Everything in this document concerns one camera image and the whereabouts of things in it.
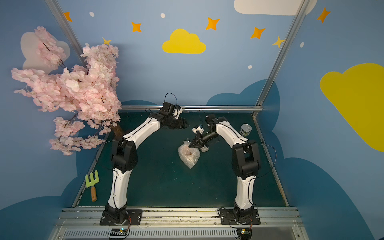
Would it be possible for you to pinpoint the clear bubble wrap sheet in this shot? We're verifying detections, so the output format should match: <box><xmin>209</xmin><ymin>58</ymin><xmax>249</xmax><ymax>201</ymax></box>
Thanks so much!
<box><xmin>178</xmin><ymin>141</ymin><xmax>201</xmax><ymax>169</ymax></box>

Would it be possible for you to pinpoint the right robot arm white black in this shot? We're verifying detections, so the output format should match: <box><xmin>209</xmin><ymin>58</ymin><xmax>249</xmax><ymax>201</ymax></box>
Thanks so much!
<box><xmin>189</xmin><ymin>114</ymin><xmax>266</xmax><ymax>227</ymax></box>

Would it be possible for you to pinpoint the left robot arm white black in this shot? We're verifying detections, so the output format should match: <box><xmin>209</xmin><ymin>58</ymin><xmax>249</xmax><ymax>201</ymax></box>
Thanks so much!
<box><xmin>100</xmin><ymin>102</ymin><xmax>189</xmax><ymax>226</ymax></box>

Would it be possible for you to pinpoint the small metal tin can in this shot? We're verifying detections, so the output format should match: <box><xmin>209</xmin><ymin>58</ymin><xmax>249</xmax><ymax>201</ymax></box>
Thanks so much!
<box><xmin>240</xmin><ymin>124</ymin><xmax>253</xmax><ymax>137</ymax></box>

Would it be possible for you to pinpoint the pink cherry blossom tree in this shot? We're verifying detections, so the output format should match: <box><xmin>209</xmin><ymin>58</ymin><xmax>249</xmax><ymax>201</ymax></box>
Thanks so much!
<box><xmin>11</xmin><ymin>41</ymin><xmax>122</xmax><ymax>156</ymax></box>

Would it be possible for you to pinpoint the green garden fork toy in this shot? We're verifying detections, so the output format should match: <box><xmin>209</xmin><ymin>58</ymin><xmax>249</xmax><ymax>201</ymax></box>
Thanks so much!
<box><xmin>85</xmin><ymin>170</ymin><xmax>100</xmax><ymax>188</ymax></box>

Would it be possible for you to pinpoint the right circuit board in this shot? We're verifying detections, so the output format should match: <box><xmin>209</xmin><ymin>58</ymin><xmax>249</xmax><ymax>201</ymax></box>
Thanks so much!
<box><xmin>236</xmin><ymin>228</ymin><xmax>252</xmax><ymax>240</ymax></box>

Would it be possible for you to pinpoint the circuit board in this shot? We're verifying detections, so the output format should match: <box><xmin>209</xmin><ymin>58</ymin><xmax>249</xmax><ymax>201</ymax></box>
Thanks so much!
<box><xmin>236</xmin><ymin>228</ymin><xmax>252</xmax><ymax>240</ymax></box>
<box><xmin>109</xmin><ymin>228</ymin><xmax>128</xmax><ymax>240</ymax></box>

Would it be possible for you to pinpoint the left circuit board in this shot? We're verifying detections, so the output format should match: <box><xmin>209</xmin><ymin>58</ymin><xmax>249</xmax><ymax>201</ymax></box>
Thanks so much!
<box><xmin>109</xmin><ymin>228</ymin><xmax>128</xmax><ymax>240</ymax></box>

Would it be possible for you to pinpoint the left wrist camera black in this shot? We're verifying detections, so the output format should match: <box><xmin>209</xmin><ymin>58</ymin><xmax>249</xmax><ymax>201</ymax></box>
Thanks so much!
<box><xmin>172</xmin><ymin>106</ymin><xmax>183</xmax><ymax>119</ymax></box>

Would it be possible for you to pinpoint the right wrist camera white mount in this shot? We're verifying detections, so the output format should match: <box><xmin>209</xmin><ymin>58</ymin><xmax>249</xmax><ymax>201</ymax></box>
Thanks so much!
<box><xmin>192</xmin><ymin>126</ymin><xmax>204</xmax><ymax>135</ymax></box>

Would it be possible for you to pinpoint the aluminium frame back bar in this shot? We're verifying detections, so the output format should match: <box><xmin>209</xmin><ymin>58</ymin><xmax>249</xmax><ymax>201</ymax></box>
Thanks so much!
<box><xmin>120</xmin><ymin>105</ymin><xmax>263</xmax><ymax>112</ymax></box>

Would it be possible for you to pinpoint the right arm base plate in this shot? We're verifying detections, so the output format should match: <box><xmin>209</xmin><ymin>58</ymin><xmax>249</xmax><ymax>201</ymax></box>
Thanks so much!
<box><xmin>218</xmin><ymin>208</ymin><xmax>261</xmax><ymax>226</ymax></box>

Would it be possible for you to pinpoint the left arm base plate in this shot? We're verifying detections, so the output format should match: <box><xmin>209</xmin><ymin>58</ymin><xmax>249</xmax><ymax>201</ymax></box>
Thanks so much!
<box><xmin>100</xmin><ymin>209</ymin><xmax>143</xmax><ymax>226</ymax></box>

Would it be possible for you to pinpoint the aluminium rail front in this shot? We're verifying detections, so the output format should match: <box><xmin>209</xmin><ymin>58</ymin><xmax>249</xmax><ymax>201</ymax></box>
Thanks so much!
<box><xmin>49</xmin><ymin>207</ymin><xmax>309</xmax><ymax>240</ymax></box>

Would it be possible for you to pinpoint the aluminium frame right post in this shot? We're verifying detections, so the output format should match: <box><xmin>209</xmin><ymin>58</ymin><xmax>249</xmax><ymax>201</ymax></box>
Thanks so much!
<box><xmin>252</xmin><ymin>0</ymin><xmax>311</xmax><ymax>120</ymax></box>

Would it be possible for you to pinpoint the aluminium frame post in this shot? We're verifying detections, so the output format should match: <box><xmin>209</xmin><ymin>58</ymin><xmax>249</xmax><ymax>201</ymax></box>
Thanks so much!
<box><xmin>45</xmin><ymin>0</ymin><xmax>86</xmax><ymax>67</ymax></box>
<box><xmin>252</xmin><ymin>0</ymin><xmax>311</xmax><ymax>120</ymax></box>

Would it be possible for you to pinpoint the aluminium frame left post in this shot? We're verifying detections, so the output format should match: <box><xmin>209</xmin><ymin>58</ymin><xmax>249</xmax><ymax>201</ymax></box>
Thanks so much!
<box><xmin>45</xmin><ymin>0</ymin><xmax>86</xmax><ymax>67</ymax></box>

